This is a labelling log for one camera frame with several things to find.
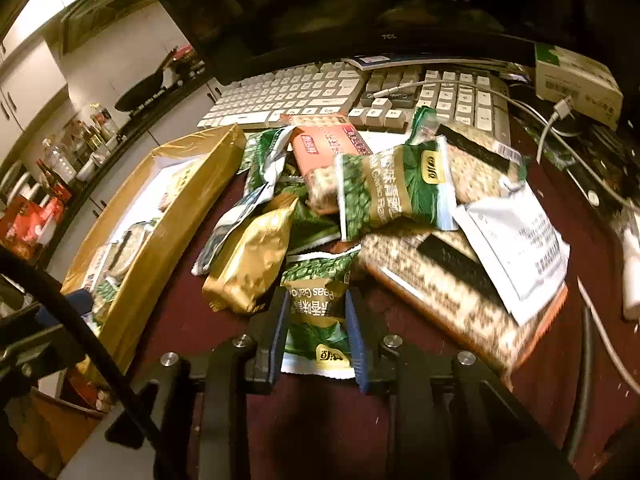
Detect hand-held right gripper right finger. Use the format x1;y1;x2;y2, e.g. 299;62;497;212
345;287;576;480

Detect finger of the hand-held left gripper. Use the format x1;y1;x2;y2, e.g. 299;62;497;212
60;287;96;322

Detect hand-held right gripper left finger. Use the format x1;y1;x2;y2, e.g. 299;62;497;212
75;287;292;480

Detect green pea snack packet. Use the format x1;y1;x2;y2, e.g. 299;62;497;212
280;252;358;378
285;182;343;256
239;126;301;196
334;137;458;242

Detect gold cardboard box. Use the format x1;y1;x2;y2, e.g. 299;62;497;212
60;124;247;386

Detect orange soda cracker packet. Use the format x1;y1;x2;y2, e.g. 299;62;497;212
280;112;373;213
357;230;568;386

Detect gold foil snack packet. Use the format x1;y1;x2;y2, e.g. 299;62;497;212
201;197;299;316

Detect red bag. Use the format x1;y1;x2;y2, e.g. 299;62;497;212
0;195;66;261

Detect silver foil snack packet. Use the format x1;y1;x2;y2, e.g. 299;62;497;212
191;180;281;277

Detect row of bottles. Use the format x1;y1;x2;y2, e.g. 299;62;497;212
35;104;126;186

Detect white foil packet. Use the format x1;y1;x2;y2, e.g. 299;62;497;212
452;180;571;326

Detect seaweed cracker packet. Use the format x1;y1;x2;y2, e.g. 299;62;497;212
407;106;528;206

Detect black frying pan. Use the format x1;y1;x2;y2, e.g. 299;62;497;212
114;50;178;113

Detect white computer keyboard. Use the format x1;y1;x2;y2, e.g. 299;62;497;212
196;60;513;146

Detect blue and white booklet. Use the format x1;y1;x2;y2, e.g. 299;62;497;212
345;52;431;71

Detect white charger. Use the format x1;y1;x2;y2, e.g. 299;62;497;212
620;210;640;321

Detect range hood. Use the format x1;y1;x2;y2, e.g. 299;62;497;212
59;0;156;56

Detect black computer monitor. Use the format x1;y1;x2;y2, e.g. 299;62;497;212
132;0;640;86

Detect white and green carton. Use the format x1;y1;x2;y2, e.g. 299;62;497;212
534;42;623;131

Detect thick black cable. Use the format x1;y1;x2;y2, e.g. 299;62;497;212
0;246;163;453

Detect thin white cable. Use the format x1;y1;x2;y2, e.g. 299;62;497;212
372;79;640;211

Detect white usb cable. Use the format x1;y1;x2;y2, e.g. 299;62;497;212
537;95;576;163

